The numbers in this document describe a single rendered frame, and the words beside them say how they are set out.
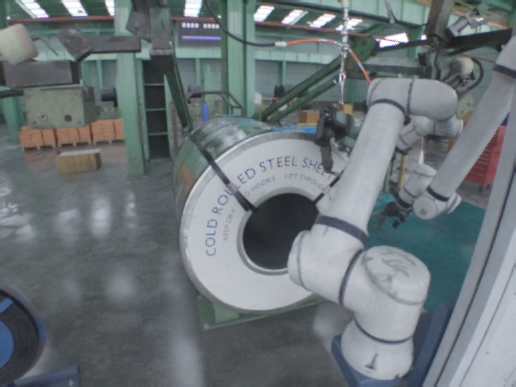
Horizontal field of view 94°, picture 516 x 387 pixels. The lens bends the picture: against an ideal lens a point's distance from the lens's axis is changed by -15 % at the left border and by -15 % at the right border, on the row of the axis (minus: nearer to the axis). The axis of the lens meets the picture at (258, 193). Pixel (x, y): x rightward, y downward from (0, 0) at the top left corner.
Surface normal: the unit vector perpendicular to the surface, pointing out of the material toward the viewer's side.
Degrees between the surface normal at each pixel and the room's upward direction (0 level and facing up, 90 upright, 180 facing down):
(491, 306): 90
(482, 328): 90
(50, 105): 89
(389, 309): 90
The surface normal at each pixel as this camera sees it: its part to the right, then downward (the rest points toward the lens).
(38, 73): 0.32, 0.31
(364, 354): -0.66, -0.14
